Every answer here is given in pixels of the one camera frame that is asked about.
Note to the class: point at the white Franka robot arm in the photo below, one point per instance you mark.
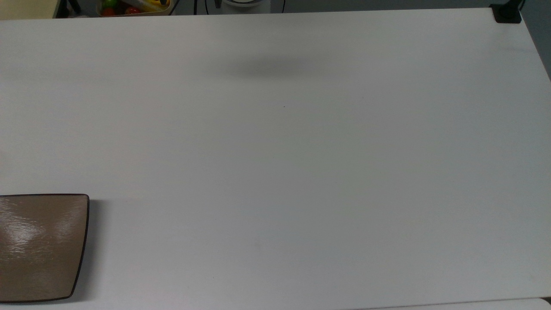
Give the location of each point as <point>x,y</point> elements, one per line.
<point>245,2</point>

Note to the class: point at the brown square ceramic plate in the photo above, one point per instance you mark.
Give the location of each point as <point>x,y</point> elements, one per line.
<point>41,247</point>

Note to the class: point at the beige basket of toy fruit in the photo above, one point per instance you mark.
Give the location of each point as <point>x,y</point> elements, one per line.
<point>160,10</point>

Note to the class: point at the yellow toy fruit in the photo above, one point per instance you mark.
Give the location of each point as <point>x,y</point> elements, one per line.
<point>151,4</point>

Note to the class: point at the red toy fruit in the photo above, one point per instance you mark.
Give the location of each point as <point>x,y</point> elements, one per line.
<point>107,11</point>
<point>132,10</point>

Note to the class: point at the green toy fruit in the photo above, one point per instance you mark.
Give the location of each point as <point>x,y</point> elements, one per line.
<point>110,3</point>

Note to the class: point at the black table clamp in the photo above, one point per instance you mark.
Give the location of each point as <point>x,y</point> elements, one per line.
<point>507,15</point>

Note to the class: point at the beige cabinet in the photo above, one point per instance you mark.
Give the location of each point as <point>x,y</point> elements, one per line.
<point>26,8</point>

